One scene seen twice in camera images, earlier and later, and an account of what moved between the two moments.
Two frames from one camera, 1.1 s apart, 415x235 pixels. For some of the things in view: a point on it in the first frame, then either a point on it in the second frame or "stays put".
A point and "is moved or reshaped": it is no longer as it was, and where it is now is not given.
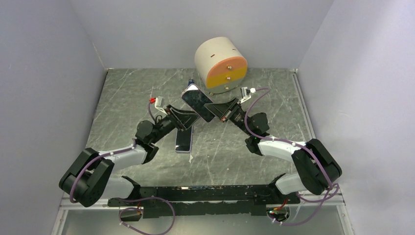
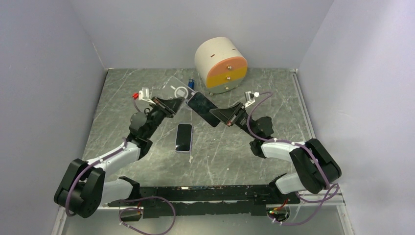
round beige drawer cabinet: (221, 64) stays put
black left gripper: (181, 119) to (169, 107)
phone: (196, 99) is moved or reshaped
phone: (183, 139) stays put
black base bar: (180, 201) stays put
